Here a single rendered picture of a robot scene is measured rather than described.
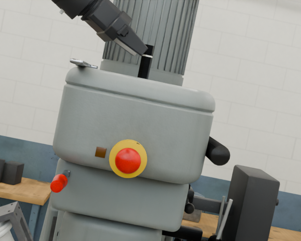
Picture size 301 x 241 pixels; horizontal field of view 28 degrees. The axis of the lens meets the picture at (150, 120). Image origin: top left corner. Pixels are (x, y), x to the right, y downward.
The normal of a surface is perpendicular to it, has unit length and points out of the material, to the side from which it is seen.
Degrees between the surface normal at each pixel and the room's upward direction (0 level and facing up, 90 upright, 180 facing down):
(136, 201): 90
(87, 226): 82
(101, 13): 90
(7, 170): 90
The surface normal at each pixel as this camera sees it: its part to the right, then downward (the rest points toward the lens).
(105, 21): 0.25, 0.11
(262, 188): 0.03, 0.06
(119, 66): -0.48, -0.05
